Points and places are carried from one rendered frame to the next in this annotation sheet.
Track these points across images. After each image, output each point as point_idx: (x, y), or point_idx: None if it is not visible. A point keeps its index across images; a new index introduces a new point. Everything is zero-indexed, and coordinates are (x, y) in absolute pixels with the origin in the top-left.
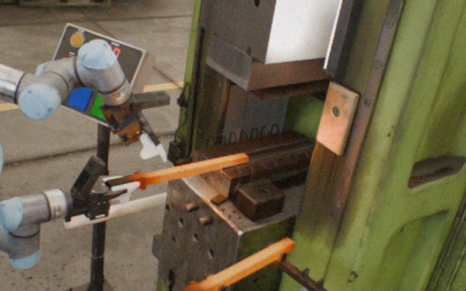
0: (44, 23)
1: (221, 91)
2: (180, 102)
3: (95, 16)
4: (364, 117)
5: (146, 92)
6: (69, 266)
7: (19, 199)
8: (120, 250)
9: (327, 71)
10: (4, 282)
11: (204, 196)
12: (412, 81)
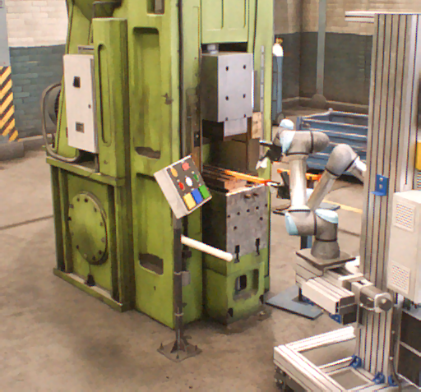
0: None
1: (198, 158)
2: None
3: None
4: (261, 118)
5: (265, 142)
6: (148, 365)
7: (309, 189)
8: (122, 349)
9: (254, 109)
10: (177, 386)
11: (247, 188)
12: (272, 96)
